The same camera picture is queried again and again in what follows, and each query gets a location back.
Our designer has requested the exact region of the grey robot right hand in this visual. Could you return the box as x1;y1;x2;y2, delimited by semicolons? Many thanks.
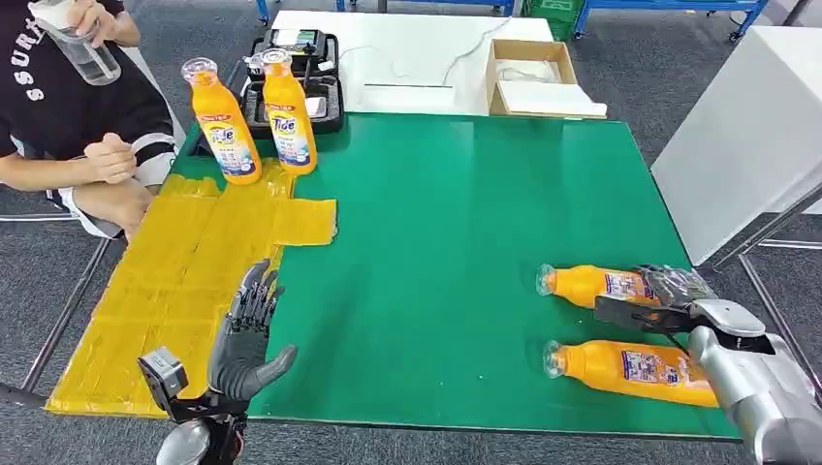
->
593;263;768;338

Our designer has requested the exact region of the person's right hand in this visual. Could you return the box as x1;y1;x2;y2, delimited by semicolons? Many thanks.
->
83;133;138;186

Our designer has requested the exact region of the person's left hand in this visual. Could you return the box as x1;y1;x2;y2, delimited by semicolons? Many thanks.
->
66;0;123;49

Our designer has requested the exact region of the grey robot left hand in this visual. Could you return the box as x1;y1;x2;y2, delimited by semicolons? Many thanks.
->
206;259;300;403

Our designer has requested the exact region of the clear water bottle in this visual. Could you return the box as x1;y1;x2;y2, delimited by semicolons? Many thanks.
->
28;0;122;87

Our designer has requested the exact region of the orange detergent bottle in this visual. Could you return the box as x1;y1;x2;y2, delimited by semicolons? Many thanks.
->
542;340;720;410
259;47;319;177
180;56;264;187
536;263;663;311

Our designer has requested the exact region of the metal table leg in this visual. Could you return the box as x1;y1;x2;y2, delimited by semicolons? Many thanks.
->
709;182;822;271
738;253;822;407
20;237;111;392

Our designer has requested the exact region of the person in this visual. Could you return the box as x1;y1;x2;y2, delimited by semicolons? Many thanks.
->
0;0;188;242

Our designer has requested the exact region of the metal floor bar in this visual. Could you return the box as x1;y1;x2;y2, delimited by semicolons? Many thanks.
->
757;238;822;252
0;212;81;224

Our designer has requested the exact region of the yellow plastic sheet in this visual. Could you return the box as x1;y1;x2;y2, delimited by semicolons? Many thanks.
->
45;159;339;419

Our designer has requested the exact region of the white side table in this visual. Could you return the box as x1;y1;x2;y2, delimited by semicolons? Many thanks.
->
649;25;822;268

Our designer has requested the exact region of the small device with screen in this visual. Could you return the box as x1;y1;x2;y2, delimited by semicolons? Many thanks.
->
272;28;323;59

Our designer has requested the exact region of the green table mat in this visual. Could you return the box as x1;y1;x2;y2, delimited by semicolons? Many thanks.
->
172;113;741;442

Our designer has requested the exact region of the black plastic case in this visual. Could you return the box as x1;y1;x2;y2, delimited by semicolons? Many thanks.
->
238;28;346;140

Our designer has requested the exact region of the white foam sheet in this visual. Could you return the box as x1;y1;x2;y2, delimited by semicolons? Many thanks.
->
495;79;609;120

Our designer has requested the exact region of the clear plastic bag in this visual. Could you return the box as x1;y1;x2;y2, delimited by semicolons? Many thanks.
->
497;58;565;84

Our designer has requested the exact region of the blue metal rack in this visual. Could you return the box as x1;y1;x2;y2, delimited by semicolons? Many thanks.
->
573;0;770;41
255;0;517;23

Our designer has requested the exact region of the open cardboard box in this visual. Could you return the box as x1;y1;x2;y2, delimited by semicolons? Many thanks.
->
484;38;609;121

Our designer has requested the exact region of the green plastic crate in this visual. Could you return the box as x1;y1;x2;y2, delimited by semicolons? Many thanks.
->
519;0;584;41

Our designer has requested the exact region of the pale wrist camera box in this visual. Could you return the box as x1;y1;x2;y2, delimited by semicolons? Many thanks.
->
137;346;191;419

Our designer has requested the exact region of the white cable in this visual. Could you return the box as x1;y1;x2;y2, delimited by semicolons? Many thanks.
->
441;17;513;86

